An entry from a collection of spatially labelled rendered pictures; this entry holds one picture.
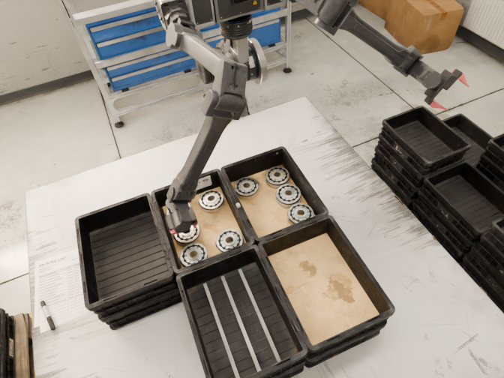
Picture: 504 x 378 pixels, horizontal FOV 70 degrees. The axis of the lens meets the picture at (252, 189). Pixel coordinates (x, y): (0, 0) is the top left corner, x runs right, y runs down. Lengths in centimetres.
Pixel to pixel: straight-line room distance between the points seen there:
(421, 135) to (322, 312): 144
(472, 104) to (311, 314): 272
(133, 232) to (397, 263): 106
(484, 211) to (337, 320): 126
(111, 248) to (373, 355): 104
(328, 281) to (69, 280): 104
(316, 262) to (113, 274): 76
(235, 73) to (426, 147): 157
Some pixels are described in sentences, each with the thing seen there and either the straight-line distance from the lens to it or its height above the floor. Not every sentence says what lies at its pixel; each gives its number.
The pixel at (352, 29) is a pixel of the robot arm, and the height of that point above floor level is 151.
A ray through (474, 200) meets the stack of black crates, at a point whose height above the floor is 38.
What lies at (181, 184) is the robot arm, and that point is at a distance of 118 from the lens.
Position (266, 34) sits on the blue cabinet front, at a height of 43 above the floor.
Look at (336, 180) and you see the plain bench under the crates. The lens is 178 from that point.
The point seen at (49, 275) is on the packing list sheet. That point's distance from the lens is 177.
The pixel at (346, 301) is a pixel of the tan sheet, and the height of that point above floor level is 83.
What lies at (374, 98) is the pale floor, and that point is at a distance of 345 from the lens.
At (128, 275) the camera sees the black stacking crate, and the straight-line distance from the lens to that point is 146.
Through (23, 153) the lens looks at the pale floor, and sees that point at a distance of 359.
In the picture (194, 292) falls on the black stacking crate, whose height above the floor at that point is 83.
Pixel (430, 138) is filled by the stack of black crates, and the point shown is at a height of 49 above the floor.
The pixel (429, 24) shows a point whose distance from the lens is 398.
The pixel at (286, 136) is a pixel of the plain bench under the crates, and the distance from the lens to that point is 197.
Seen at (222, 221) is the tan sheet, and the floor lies 83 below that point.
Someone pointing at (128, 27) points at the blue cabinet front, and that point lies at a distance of 303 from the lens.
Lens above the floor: 205
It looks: 51 degrees down
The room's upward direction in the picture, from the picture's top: 6 degrees counter-clockwise
